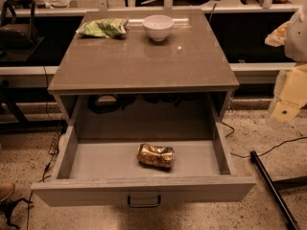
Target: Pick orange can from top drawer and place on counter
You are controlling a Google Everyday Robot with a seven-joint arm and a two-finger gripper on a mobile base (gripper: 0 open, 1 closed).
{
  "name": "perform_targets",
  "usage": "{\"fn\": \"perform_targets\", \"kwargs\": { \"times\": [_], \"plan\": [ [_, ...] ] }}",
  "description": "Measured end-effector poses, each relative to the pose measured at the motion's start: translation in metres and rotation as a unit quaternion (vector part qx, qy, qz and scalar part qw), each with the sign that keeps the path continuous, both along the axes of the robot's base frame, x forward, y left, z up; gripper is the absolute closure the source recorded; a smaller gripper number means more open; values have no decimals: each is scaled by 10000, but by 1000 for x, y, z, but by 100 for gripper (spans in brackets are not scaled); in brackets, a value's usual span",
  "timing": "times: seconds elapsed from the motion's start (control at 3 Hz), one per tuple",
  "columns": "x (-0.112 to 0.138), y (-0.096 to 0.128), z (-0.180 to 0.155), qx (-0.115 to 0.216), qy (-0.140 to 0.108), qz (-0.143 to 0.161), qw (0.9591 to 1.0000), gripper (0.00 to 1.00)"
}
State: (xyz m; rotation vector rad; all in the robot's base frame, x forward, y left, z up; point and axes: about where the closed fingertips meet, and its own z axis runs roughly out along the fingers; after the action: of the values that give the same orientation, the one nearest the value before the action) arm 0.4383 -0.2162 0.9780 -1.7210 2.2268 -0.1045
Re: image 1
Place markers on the brown shoe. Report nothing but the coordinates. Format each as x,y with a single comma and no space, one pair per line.
6,189

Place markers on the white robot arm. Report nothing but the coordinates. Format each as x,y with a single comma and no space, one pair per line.
293,36

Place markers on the black drawer handle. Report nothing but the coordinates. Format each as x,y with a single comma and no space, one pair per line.
137,203

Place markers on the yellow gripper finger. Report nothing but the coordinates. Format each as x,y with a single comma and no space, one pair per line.
280,113

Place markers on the green chip bag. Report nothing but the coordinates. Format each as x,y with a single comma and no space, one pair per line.
104,28

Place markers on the open grey top drawer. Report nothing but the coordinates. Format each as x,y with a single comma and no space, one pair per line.
97,162

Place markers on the grey cabinet with glossy top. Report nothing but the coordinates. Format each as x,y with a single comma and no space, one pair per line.
189,60

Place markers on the black pole on floor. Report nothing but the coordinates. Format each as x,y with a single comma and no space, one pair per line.
291,223

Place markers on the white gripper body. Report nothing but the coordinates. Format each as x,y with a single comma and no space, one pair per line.
297,38

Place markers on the white bowl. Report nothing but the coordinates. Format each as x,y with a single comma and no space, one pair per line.
158,27

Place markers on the dark chair at left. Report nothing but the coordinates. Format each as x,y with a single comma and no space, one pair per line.
17,41

